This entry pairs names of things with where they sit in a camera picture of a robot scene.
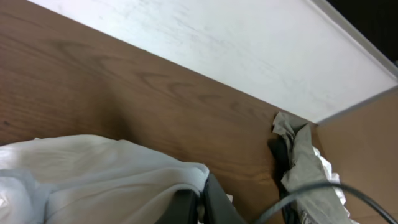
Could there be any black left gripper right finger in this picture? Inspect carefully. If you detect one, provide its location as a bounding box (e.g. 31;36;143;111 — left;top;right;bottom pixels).
203;174;246;224

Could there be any grey khaki garment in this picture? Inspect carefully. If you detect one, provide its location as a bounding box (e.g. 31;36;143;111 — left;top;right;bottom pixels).
272;112;352;224

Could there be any white t-shirt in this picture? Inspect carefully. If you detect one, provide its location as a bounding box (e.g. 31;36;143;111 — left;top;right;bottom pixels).
1;135;210;223

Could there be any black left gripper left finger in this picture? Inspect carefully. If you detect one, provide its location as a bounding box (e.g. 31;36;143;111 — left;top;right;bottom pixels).
155;190;198;224

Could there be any white garment in pile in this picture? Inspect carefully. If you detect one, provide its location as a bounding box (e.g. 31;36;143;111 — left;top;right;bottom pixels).
313;146;359;224

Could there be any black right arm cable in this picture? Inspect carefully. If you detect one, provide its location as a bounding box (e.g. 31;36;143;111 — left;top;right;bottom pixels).
251;182;398;224

